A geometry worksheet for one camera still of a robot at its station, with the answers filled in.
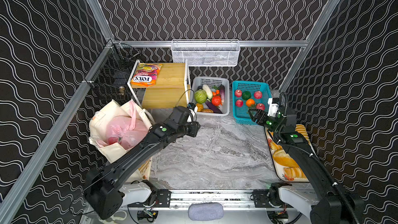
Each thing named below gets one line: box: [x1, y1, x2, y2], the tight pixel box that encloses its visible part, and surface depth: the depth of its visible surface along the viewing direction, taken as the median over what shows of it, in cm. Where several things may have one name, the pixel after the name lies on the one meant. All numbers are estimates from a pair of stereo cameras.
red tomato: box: [211, 95, 222, 107], surface depth 109 cm
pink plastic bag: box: [96, 100, 149, 151], surface depth 78 cm
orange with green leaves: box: [245, 98, 257, 109], surface depth 109 cm
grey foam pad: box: [187, 202, 224, 221], surface depth 70 cm
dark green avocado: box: [242, 90, 252, 101], surface depth 115 cm
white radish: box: [202, 84, 213, 100], surface depth 114 cm
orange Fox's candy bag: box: [130, 62, 163, 87], surface depth 80 cm
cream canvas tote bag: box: [88, 99, 152, 183], surface depth 77 cm
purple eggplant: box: [205, 100, 223, 114], surface depth 110 cm
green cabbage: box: [193, 89, 208, 104], surface depth 108 cm
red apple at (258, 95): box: [253, 90, 263, 100], surface depth 115 cm
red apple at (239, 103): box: [235, 99, 245, 108], surface depth 112 cm
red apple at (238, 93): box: [234, 89, 243, 98], surface depth 116 cm
